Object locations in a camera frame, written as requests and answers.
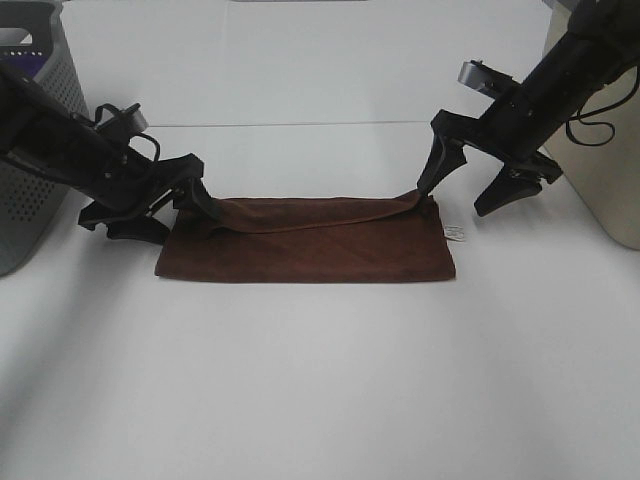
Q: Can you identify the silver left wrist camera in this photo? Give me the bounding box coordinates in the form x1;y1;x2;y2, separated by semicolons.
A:
114;103;149;136

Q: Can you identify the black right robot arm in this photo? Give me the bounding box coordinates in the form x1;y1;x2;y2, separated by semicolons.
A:
417;1;639;216

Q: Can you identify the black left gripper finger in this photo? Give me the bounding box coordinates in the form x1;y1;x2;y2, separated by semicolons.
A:
474;167;542;217
103;213;170;245

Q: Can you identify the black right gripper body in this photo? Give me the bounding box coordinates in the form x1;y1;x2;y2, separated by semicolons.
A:
431;92;564;183

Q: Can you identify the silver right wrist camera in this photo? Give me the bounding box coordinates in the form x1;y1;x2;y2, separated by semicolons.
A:
457;60;519;99

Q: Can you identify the brown towel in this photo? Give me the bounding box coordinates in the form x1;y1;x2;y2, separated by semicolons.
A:
155;190;456;284

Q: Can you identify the purple towel in basket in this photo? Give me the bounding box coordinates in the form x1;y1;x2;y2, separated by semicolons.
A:
1;50;48;78

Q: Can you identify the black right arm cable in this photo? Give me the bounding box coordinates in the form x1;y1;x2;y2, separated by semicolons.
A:
564;59;640;147

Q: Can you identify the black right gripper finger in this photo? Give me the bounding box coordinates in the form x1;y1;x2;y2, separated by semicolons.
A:
417;139;466;194
172;178;220;221

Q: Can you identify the beige plastic bin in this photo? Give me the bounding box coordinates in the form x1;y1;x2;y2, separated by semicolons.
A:
539;0;640;251

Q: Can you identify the grey perforated plastic basket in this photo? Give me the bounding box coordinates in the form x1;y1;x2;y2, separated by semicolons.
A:
0;0;91;277

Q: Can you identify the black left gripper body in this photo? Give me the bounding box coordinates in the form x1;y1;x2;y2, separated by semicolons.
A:
78;153;204;231

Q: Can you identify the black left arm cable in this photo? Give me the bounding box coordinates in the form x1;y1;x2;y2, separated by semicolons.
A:
74;102;164;164

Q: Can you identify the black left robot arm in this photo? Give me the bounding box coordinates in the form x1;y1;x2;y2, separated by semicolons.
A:
1;65;465;248

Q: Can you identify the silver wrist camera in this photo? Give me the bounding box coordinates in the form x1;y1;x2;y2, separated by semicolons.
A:
114;103;149;136
457;60;519;99

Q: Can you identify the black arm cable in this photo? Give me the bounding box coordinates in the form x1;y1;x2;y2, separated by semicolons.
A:
564;59;640;147
74;102;164;164

